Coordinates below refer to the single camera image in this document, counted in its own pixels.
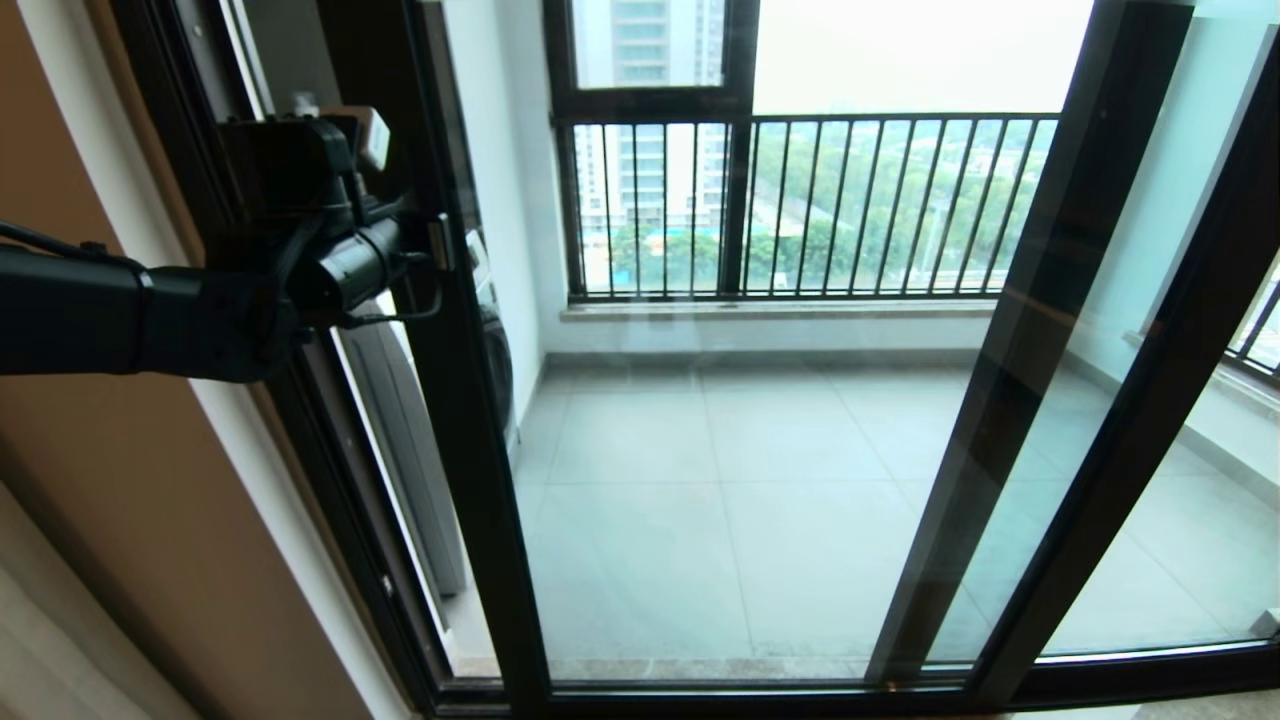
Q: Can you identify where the black framed sliding glass door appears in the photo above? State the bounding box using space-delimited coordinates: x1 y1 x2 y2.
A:
320 0 1280 720
105 0 1280 720

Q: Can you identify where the long grey stone window sill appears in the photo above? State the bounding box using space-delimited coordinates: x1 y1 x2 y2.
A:
560 298 996 325

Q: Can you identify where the black window frame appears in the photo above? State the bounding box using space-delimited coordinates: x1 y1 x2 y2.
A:
545 0 761 299

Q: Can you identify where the short black window railing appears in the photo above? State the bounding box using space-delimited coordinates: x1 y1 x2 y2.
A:
1225 270 1280 386

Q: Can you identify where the white front-load washing machine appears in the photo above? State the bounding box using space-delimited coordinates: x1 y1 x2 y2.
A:
335 228 516 599

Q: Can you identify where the short grey stone window sill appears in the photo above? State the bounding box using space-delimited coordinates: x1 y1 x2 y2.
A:
1120 330 1280 416

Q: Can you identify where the long black balcony railing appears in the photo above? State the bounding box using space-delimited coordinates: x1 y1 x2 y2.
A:
553 112 1061 301

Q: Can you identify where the black framed fixed glass panel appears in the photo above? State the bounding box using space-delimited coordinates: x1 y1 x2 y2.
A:
865 0 1280 691

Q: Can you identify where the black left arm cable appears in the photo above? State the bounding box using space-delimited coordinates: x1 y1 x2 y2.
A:
0 170 446 329

